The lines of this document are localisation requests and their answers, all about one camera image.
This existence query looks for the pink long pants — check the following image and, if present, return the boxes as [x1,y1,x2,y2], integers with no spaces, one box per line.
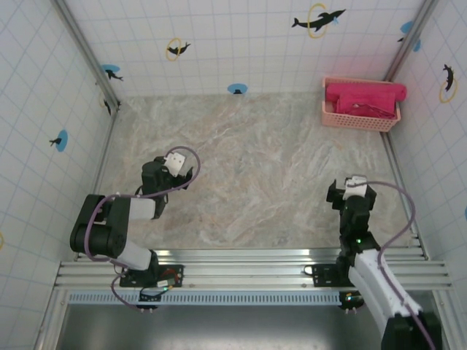
[325,82,408,120]

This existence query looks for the pink plastic basket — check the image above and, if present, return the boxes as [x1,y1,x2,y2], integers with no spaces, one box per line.
[321,76,401,132]

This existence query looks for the black connector board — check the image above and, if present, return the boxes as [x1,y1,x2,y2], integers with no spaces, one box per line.
[137,286,171,311]
[338,290,366,314]

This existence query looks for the blue circle seal sticker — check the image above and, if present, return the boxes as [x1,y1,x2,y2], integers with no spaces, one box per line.
[49,129,69,152]

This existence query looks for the blue circle shark sticker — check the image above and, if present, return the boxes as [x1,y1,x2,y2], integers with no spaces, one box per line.
[101,64,124,82]

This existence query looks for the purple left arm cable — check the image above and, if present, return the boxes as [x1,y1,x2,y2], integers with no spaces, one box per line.
[84,145,201,311]

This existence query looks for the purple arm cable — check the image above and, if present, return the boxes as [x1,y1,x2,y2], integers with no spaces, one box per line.
[348,180,439,350]
[84,145,201,311]

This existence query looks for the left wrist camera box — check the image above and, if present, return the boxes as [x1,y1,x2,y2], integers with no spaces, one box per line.
[163,152,186,178]

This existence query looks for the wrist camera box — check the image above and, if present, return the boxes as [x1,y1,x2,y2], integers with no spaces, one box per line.
[163,152,186,178]
[344,175,369,199]

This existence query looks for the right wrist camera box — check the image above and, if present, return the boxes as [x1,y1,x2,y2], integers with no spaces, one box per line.
[344,175,369,199]

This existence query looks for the aluminium side rail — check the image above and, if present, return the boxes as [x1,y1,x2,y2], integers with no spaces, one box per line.
[75,109,118,260]
[379,131,430,260]

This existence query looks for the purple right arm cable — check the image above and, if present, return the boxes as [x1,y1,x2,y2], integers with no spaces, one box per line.
[348,180,439,350]

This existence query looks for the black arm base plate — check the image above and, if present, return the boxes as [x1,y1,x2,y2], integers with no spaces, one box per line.
[119,262,185,289]
[304,262,353,289]

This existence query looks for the aluminium mounting rail frame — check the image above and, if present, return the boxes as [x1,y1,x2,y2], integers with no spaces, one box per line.
[54,249,453,291]

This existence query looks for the small dolphin ring sticker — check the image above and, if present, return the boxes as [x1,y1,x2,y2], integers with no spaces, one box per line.
[166,37,192,62]

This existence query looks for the slotted white cable duct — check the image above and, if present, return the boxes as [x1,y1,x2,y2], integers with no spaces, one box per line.
[67,290,351,306]

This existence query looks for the aluminium corner post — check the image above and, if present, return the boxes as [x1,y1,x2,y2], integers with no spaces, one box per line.
[50,0,122,110]
[382,0,439,85]

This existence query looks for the large dolphin ring sticker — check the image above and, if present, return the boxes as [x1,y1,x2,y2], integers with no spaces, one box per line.
[290,3,347,39]

